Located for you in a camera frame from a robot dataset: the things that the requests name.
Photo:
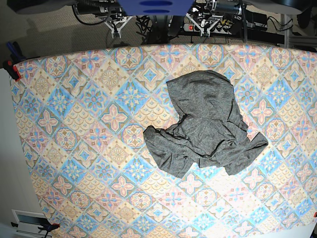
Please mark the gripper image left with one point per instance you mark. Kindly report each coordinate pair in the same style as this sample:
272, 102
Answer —
116, 26

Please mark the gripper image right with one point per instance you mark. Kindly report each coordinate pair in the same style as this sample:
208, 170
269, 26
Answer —
200, 25

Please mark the grey t-shirt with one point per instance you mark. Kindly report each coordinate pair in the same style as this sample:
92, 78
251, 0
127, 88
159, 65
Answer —
210, 131

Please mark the patterned tile tablecloth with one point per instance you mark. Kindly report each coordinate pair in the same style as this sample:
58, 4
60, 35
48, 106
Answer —
81, 117

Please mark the red black clamp left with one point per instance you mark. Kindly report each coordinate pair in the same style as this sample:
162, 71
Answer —
12, 70

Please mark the black clamp bottom left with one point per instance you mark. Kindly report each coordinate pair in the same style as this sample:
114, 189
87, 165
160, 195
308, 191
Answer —
47, 228

